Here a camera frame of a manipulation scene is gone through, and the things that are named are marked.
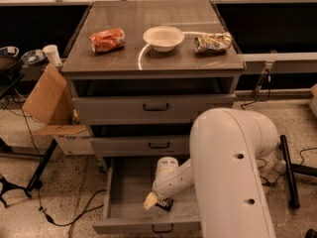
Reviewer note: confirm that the white paper cup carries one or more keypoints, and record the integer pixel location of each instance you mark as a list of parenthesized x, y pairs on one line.
[(52, 54)]

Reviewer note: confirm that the crushed gold soda can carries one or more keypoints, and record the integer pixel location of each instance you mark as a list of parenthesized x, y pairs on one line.
[(212, 43)]

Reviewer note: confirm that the black rxbar chocolate bar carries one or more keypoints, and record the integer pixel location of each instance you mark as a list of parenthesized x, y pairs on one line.
[(165, 204)]

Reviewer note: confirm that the dark tray with bowl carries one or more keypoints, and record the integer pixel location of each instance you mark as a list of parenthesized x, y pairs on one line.
[(10, 63)]

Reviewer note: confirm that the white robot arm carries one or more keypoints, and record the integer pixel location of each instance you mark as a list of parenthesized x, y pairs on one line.
[(224, 146)]

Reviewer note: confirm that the black chair base leg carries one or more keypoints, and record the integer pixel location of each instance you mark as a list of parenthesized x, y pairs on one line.
[(292, 169)]

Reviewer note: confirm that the clear plastic bottle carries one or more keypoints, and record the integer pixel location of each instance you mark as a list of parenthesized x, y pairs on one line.
[(280, 167)]

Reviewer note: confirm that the white paper bowl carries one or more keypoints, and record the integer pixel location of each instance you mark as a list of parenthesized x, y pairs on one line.
[(163, 38)]

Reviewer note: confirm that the brown cardboard box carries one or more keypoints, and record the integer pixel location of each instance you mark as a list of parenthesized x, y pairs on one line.
[(50, 103)]

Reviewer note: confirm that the grey middle drawer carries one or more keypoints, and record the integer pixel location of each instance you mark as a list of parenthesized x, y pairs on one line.
[(141, 146)]

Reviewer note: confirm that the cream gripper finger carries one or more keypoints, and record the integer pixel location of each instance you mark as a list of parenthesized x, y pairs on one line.
[(150, 201)]

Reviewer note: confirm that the grey open bottom drawer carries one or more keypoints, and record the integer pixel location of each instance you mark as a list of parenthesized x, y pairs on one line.
[(129, 182)]

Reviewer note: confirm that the crushed orange soda can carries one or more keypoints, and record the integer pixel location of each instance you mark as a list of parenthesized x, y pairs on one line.
[(108, 40)]

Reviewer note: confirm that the black stand leg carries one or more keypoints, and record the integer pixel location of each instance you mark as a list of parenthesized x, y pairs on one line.
[(35, 182)]

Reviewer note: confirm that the blue bowl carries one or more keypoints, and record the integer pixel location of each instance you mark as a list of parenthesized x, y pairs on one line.
[(34, 57)]

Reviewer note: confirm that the grey drawer cabinet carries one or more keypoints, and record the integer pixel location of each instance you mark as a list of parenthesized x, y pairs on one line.
[(138, 70)]

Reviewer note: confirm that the grey top drawer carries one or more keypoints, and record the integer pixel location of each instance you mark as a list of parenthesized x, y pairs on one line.
[(147, 109)]

